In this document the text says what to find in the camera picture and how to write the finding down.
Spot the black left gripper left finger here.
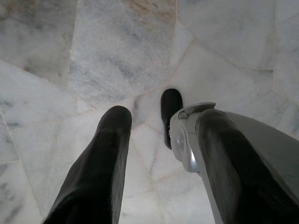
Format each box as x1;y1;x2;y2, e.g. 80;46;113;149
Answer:
42;105;132;224

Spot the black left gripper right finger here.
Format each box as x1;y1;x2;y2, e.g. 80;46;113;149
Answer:
197;109;299;224

